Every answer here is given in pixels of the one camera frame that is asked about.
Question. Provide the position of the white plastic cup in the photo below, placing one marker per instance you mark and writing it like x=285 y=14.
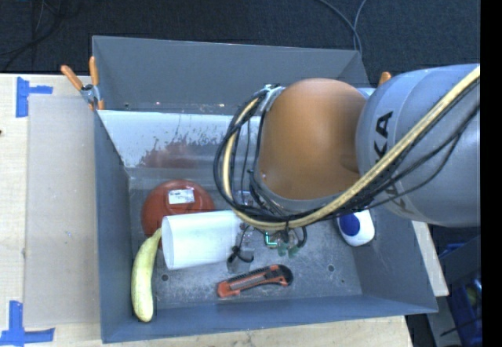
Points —
x=200 y=239

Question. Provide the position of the yellow banana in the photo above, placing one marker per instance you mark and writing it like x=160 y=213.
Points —
x=142 y=278

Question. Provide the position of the red bowl with white label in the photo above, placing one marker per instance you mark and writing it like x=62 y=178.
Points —
x=157 y=204

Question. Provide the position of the white and blue oval object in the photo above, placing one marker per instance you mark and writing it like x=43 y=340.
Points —
x=359 y=231

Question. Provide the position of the orange and black box cutter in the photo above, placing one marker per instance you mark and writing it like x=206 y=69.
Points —
x=255 y=280

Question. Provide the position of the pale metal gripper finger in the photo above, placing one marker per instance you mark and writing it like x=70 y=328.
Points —
x=248 y=253
x=236 y=266

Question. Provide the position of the grey metal bin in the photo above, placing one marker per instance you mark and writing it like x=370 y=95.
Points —
x=180 y=78

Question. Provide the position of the pale wood flat board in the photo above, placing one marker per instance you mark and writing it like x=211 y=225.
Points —
x=59 y=200

